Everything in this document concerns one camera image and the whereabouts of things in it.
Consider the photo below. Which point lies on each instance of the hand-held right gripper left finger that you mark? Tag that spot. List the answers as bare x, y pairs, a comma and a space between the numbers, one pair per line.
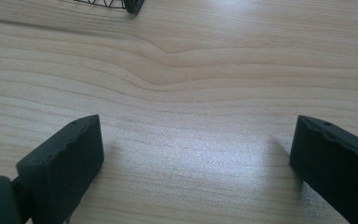
62, 168

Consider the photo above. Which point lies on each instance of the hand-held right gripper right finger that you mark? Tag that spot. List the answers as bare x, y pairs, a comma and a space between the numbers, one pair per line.
335, 161

